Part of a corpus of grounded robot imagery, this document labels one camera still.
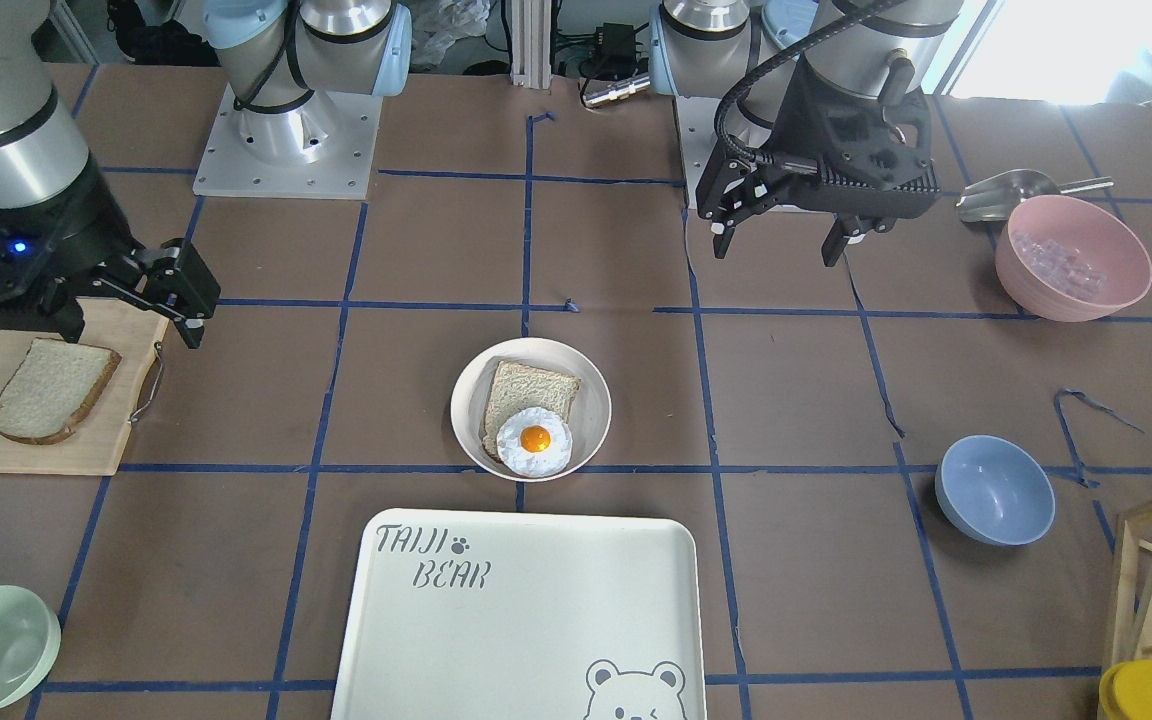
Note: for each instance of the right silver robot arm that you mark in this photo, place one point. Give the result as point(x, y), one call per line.
point(305, 81)

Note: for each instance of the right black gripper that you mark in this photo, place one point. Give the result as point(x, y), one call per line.
point(86, 228)

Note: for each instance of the bread slice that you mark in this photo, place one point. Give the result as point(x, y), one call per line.
point(516, 386)
point(53, 390)

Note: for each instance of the metal scoop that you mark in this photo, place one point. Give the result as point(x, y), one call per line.
point(993, 199)

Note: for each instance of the aluminium frame post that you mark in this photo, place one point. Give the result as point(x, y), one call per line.
point(531, 30)

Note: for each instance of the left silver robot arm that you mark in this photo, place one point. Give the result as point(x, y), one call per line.
point(745, 55)

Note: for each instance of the bread slice on plate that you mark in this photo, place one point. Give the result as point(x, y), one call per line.
point(516, 386)

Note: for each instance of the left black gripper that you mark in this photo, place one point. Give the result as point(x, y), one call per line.
point(798, 112)

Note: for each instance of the cream round plate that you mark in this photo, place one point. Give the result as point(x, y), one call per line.
point(590, 415)

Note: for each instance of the yellow cup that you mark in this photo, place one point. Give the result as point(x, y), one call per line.
point(1126, 690)

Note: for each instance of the fried egg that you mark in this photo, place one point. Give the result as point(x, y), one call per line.
point(534, 443)

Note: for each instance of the blue bowl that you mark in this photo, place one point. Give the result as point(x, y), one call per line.
point(994, 492)

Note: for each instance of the cream bear tray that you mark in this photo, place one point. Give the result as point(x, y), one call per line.
point(517, 615)

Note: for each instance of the wooden cutting board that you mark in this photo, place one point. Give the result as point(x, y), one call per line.
point(99, 441)

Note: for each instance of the black power adapter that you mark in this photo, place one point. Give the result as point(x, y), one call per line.
point(615, 43)

